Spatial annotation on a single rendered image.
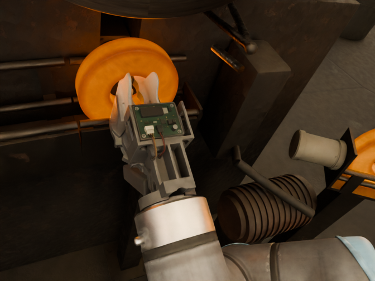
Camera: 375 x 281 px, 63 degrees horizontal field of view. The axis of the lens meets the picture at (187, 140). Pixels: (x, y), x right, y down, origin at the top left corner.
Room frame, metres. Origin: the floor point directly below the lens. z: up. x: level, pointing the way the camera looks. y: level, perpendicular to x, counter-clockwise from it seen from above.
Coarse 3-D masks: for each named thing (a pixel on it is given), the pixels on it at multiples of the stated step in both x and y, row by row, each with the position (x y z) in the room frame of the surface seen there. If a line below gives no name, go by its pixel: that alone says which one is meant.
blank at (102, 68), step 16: (96, 48) 0.34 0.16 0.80; (112, 48) 0.34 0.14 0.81; (128, 48) 0.35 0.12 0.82; (144, 48) 0.36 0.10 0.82; (160, 48) 0.39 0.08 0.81; (96, 64) 0.32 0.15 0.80; (112, 64) 0.33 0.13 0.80; (128, 64) 0.34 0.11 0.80; (144, 64) 0.36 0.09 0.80; (160, 64) 0.37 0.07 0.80; (80, 80) 0.31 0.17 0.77; (96, 80) 0.32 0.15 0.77; (112, 80) 0.33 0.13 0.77; (160, 80) 0.37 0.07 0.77; (176, 80) 0.39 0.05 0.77; (80, 96) 0.30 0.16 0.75; (96, 96) 0.32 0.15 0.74; (112, 96) 0.35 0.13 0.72; (160, 96) 0.38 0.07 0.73; (96, 112) 0.31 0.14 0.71
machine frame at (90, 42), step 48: (0, 0) 0.31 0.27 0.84; (48, 0) 0.34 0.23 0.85; (240, 0) 0.52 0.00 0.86; (288, 0) 0.58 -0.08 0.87; (336, 0) 0.66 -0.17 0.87; (0, 48) 0.31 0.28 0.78; (48, 48) 0.34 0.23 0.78; (192, 48) 0.48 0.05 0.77; (288, 48) 0.61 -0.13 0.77; (0, 96) 0.30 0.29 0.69; (288, 96) 0.67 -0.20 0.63; (192, 144) 0.53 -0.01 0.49; (0, 192) 0.27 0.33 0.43; (48, 192) 0.32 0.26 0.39; (96, 192) 0.39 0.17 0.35; (0, 240) 0.25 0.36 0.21; (48, 240) 0.31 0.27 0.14; (96, 240) 0.39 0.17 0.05
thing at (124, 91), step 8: (128, 72) 0.32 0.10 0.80; (120, 80) 0.34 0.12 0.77; (128, 80) 0.31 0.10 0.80; (120, 88) 0.32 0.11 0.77; (128, 88) 0.30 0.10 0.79; (120, 96) 0.31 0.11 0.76; (128, 96) 0.30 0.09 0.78; (120, 104) 0.30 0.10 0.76; (128, 104) 0.29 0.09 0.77; (120, 112) 0.29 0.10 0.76
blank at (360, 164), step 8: (360, 136) 0.47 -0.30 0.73; (368, 136) 0.47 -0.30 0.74; (360, 144) 0.46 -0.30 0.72; (368, 144) 0.45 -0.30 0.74; (360, 152) 0.45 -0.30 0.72; (368, 152) 0.45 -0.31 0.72; (360, 160) 0.45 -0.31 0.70; (368, 160) 0.45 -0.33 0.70; (352, 168) 0.45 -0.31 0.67; (360, 168) 0.45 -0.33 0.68; (368, 168) 0.45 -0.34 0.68
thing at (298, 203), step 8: (232, 152) 0.44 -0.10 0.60; (240, 152) 0.45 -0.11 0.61; (232, 160) 0.42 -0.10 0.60; (240, 160) 0.42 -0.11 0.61; (240, 168) 0.41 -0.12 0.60; (248, 168) 0.42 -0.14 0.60; (248, 176) 0.42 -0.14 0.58; (256, 176) 0.42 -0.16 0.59; (264, 176) 0.43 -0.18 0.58; (264, 184) 0.42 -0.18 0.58; (272, 184) 0.42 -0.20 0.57; (272, 192) 0.42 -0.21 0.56; (280, 192) 0.42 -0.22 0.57; (288, 200) 0.41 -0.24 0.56; (296, 200) 0.41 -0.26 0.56; (296, 208) 0.40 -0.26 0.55; (304, 208) 0.40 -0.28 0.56; (312, 216) 0.41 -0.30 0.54
